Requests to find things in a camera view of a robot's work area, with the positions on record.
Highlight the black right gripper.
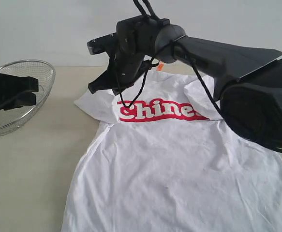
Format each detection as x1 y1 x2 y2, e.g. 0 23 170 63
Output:
88 50 159 96

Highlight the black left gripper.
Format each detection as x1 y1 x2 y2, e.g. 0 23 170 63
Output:
0 73 39 111

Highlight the white shirt with red print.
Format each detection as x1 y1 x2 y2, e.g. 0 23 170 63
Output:
61 71 282 232

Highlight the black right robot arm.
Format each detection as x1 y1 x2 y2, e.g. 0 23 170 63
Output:
87 15 282 153

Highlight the metal wire mesh basket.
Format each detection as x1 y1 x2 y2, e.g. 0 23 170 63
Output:
0 59 56 136

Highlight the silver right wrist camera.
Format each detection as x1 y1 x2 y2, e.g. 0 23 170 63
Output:
87 33 118 55

